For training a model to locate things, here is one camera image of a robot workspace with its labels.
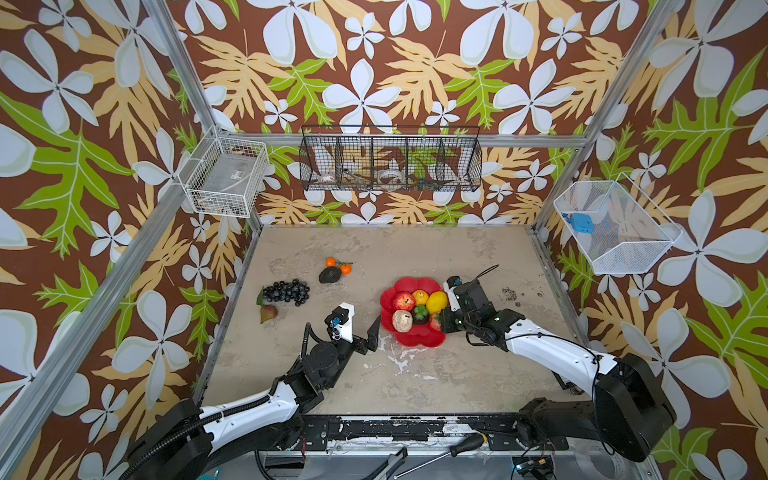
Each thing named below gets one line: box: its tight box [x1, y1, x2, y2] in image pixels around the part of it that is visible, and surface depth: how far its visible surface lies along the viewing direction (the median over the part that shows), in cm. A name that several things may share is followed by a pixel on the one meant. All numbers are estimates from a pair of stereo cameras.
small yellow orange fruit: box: [413, 289, 429, 306], surface depth 95 cm
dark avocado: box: [318, 266, 342, 284], surface depth 104 cm
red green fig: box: [260, 305, 278, 324], surface depth 95 cm
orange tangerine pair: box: [325, 257, 353, 275], surface depth 107 cm
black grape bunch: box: [262, 279, 310, 307], surface depth 100 cm
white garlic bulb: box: [392, 309, 413, 334], surface depth 88 cm
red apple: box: [393, 292, 416, 312], surface depth 93 cm
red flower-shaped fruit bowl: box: [380, 277, 446, 348], surface depth 95 cm
